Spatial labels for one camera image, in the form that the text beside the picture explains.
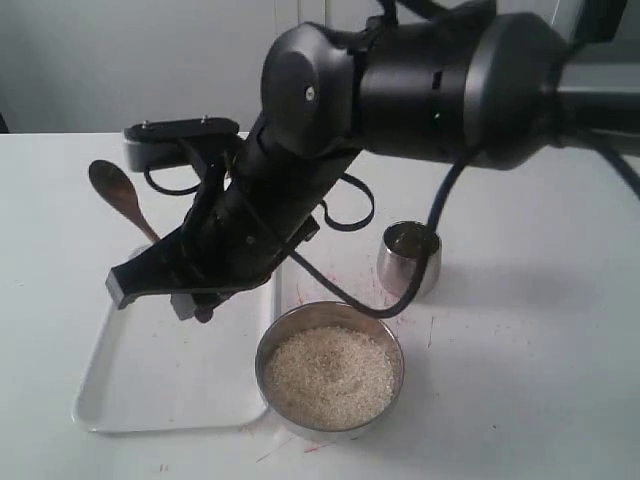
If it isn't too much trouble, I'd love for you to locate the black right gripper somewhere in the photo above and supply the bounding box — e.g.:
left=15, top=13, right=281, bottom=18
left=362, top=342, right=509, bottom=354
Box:
left=105, top=119, right=358, bottom=323

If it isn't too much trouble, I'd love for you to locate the brown wooden spoon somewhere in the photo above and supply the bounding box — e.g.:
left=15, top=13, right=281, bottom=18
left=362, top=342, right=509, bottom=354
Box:
left=88, top=159, right=160, bottom=243

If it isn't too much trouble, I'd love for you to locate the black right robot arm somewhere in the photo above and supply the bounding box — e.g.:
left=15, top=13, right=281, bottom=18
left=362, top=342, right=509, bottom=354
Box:
left=106, top=1, right=639, bottom=322

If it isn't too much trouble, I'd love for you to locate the steel bowl of rice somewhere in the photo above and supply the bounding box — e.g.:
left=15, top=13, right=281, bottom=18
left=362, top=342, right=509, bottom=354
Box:
left=254, top=301, right=405, bottom=442

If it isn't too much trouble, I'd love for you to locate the small steel cup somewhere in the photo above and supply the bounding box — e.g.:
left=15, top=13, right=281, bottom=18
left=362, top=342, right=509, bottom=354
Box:
left=377, top=221, right=442, bottom=299

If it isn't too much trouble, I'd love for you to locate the white rectangular plastic tray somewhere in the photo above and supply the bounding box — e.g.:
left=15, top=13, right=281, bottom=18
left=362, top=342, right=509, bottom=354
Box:
left=72, top=272, right=281, bottom=434

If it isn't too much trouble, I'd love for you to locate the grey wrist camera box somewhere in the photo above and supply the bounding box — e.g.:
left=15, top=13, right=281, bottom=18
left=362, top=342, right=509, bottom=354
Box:
left=123, top=116, right=240, bottom=173

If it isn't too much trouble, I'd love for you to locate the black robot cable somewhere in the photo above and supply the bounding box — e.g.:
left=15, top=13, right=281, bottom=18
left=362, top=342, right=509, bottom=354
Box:
left=144, top=127, right=640, bottom=321

